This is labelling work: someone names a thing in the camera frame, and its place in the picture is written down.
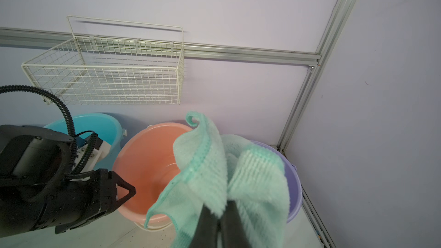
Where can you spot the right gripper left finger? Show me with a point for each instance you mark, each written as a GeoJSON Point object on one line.
{"type": "Point", "coordinates": [206, 233]}

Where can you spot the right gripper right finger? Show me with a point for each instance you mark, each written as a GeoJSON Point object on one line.
{"type": "Point", "coordinates": [232, 232]}

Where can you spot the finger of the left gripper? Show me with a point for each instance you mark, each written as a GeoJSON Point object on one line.
{"type": "Point", "coordinates": [121, 191]}

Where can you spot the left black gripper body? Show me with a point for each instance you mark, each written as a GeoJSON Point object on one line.
{"type": "Point", "coordinates": [37, 188]}

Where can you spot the pink plastic bucket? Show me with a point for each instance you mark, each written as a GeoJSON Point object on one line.
{"type": "Point", "coordinates": [147, 162]}

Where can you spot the mint green microfiber cloth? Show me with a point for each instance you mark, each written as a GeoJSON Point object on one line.
{"type": "Point", "coordinates": [215, 169]}

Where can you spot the teal plastic bucket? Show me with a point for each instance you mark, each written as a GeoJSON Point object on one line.
{"type": "Point", "coordinates": [108, 129]}

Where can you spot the purple plastic bucket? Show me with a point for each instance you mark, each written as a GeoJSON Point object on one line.
{"type": "Point", "coordinates": [294, 184]}

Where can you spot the white wire wall basket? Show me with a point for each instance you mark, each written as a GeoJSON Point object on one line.
{"type": "Point", "coordinates": [113, 62]}

